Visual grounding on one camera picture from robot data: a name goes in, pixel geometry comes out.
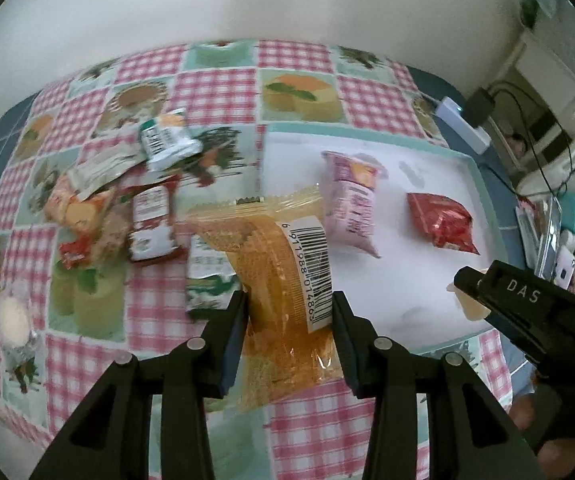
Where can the white appliance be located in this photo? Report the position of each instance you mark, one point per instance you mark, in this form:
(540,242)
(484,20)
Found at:
(567,160)

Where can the orange cake roll packet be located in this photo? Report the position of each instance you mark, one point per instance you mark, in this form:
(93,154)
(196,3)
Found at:
(77,210)

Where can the clear plastic packet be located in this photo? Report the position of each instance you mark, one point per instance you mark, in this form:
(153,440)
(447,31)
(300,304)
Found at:
(537,240)

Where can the dark red biscuit packet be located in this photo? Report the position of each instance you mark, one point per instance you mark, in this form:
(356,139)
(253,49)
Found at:
(152,220)

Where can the dark green biscuit packet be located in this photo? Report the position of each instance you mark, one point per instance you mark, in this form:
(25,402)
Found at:
(210,270)

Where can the teal shallow box tray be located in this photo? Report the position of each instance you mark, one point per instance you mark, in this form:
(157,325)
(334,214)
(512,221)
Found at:
(397,300)

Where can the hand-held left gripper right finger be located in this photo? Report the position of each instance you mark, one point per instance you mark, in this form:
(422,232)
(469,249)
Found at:
(347,360)

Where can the white power strip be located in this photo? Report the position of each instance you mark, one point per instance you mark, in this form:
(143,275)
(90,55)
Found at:
(447,110)

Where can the green white biscuit packet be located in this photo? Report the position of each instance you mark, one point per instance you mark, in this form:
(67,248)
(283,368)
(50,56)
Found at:
(167,142)

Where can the person's right hand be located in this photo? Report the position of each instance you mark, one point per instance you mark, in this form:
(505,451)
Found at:
(560,460)

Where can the shiny red snack packet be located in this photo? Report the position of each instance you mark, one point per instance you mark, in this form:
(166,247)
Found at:
(442,222)

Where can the silver white snack packet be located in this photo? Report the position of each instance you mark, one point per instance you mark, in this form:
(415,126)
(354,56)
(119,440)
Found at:
(102,167)

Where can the small red candy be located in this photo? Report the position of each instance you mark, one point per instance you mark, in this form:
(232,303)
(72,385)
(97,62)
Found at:
(74,255)

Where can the black power adapter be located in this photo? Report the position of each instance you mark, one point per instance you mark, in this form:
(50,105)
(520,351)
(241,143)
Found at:
(480,105)

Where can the pale pink snack packet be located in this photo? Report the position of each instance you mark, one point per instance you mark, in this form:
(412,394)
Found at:
(350,205)

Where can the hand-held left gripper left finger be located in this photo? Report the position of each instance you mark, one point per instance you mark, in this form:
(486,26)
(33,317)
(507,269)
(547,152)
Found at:
(231,360)

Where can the large yellow bread packet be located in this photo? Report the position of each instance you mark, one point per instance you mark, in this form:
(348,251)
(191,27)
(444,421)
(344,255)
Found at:
(287,340)

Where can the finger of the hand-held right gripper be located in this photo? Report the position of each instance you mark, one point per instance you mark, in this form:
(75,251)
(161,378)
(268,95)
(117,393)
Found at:
(522,337)
(497,290)

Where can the teal small object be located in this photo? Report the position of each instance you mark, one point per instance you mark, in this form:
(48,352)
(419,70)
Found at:
(572,212)

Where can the clear green-edged cracker packet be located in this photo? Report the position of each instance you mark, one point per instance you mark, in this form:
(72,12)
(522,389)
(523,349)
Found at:
(112,240)

